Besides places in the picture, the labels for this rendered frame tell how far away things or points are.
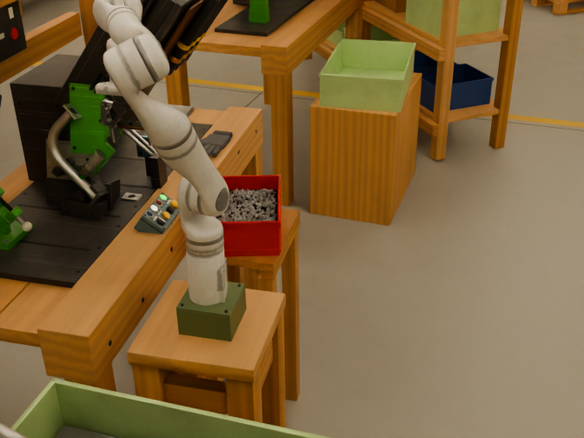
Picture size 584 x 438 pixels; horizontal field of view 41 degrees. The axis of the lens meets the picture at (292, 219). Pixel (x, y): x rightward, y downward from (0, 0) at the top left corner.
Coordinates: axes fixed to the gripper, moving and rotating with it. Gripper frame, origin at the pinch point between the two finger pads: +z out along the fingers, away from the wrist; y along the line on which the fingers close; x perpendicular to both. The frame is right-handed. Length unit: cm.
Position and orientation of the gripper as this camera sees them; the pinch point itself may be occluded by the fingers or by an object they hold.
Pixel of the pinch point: (134, 141)
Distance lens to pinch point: 189.2
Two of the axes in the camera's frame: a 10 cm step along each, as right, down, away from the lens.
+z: 0.1, 8.7, 5.0
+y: -9.7, -1.1, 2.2
